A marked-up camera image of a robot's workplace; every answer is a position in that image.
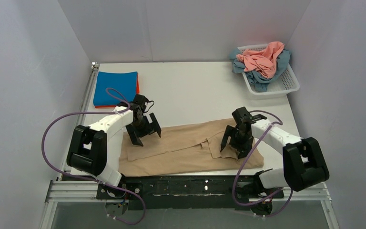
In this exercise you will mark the folded orange t shirt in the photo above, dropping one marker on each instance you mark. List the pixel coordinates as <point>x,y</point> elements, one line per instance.
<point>127,88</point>

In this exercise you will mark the beige t shirt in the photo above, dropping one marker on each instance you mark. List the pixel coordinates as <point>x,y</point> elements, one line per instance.
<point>179,149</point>

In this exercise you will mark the folded blue t shirt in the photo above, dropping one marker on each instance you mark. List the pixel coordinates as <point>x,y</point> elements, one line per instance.
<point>117,76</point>

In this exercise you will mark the white plastic basket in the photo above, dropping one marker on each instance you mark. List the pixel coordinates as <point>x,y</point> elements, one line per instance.
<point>275,89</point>

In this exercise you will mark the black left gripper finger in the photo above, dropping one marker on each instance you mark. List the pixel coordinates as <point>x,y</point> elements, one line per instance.
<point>154,126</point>
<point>134,138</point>

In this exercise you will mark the aluminium frame rail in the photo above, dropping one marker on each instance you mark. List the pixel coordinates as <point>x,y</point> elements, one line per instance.
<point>188,93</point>

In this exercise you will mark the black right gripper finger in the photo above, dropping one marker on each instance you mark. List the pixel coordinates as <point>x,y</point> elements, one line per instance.
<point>243,150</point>
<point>228,133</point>

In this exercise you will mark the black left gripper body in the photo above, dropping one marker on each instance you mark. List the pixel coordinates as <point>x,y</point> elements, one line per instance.
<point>142,127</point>

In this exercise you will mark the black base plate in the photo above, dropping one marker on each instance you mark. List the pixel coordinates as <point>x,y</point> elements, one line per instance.
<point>183,192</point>

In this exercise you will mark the pink t shirt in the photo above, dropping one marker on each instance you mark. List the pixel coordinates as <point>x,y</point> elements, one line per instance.
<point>263,61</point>

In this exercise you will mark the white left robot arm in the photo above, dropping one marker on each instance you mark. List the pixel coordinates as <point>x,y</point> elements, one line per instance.
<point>89,152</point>

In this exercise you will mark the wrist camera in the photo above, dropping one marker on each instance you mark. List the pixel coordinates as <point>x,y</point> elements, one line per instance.
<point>140,105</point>
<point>242,115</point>

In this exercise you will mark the grey blue t shirt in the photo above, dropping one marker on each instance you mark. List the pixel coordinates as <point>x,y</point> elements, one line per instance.
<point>255,77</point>

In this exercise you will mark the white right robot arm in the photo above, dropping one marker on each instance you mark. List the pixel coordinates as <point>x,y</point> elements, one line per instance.
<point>303,161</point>

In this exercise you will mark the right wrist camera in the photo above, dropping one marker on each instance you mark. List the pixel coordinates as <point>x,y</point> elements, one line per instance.
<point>242,115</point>

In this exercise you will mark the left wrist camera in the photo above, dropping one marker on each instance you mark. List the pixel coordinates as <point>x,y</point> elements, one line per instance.
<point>140,105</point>

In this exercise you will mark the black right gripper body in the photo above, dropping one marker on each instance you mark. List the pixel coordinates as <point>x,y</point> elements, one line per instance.
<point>236,139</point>

